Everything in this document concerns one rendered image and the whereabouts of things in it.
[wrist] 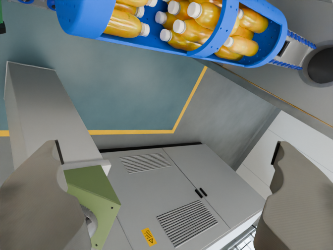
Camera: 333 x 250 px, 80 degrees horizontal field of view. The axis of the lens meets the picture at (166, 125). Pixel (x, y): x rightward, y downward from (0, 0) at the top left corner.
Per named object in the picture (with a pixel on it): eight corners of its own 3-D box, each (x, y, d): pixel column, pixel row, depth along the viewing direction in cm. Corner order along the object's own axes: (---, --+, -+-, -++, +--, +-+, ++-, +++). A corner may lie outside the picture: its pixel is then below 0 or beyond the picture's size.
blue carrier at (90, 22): (224, 60, 115) (270, 75, 96) (51, 25, 60) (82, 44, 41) (243, 4, 103) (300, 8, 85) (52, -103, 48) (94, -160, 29)
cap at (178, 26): (186, 21, 65) (182, 19, 64) (184, 33, 67) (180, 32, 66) (178, 21, 68) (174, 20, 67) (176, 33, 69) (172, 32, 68)
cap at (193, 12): (194, 4, 63) (190, 2, 61) (202, 4, 60) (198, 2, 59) (191, 18, 64) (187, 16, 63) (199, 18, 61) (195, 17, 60)
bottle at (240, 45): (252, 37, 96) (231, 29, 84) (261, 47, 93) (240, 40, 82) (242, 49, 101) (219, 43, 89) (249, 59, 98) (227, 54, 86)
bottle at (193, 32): (224, 28, 76) (190, 15, 64) (220, 47, 78) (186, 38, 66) (210, 28, 81) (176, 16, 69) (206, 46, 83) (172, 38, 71)
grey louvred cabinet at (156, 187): (189, 161, 389) (249, 226, 302) (74, 181, 241) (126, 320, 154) (202, 139, 367) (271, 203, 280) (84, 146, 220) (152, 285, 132)
